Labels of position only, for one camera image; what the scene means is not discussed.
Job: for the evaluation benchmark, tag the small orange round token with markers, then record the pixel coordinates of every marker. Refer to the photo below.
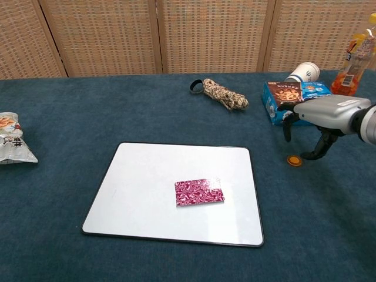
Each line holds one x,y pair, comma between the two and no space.
294,160

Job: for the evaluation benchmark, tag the white snack bag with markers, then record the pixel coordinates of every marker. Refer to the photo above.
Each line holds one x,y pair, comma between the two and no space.
14,138

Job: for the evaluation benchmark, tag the white board with black rim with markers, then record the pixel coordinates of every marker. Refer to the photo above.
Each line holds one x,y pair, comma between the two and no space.
141,194

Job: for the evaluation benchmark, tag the orange tea bottle yellow cap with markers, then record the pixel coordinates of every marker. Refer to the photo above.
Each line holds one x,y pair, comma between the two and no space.
352,67

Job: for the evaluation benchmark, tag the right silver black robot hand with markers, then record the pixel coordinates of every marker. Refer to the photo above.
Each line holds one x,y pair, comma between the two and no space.
329,113

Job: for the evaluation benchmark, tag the magenta patterned packet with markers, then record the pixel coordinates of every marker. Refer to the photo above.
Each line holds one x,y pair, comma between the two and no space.
199,192

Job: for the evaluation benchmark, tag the white paper cup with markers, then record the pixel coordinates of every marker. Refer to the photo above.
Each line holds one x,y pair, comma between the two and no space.
305,73

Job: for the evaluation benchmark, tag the dark blue table cloth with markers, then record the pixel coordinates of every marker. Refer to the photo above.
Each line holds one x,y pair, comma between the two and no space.
88,111

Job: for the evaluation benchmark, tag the blue cookie box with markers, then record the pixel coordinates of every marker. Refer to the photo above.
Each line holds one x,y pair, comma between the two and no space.
273,102

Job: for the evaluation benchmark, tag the woven bamboo folding screen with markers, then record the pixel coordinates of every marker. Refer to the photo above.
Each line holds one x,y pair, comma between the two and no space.
117,35

